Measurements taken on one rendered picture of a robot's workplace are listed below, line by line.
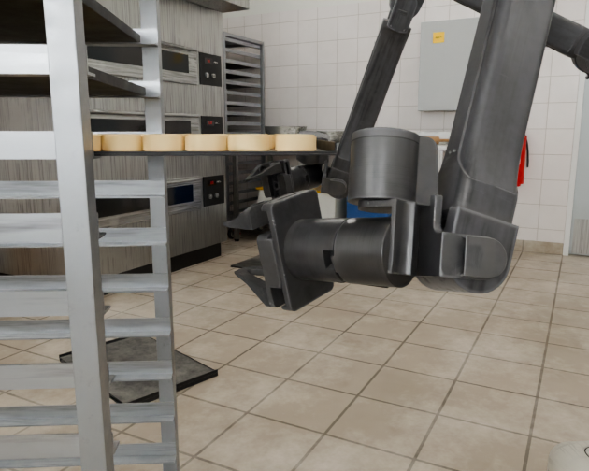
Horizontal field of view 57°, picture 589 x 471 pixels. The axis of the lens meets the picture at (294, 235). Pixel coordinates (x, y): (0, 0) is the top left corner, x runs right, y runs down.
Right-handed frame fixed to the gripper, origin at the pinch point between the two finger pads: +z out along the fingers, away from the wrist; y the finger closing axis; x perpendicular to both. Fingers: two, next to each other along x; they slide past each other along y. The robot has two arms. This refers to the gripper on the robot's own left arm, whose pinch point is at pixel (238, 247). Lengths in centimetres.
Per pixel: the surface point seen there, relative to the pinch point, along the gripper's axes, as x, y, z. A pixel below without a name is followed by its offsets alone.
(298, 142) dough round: 12.3, -9.0, -0.1
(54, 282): 6, 10, 62
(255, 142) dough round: 9.0, -9.9, 3.6
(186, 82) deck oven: 209, -47, 262
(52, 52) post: -7.8, -22.7, 12.5
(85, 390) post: -12.7, 13.4, 16.4
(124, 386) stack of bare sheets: 54, 76, 145
